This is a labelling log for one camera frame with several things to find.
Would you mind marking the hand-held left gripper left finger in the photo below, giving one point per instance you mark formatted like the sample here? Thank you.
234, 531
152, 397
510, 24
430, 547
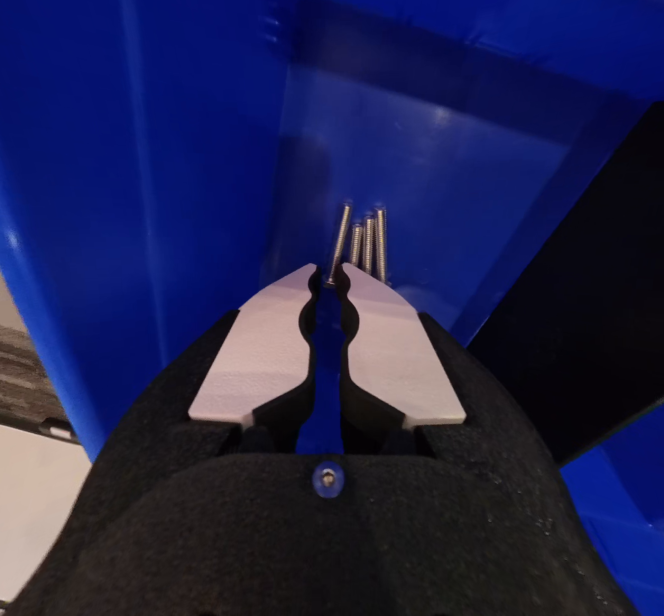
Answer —
259, 346

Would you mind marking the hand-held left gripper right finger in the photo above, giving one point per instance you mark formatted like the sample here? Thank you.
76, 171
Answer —
399, 356

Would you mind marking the silver bolt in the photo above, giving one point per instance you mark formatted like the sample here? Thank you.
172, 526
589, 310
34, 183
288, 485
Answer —
368, 242
356, 245
382, 242
340, 242

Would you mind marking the blue plastic bin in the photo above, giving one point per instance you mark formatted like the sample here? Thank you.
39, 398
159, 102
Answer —
155, 159

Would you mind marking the black bin divider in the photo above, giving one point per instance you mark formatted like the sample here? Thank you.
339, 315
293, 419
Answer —
581, 289

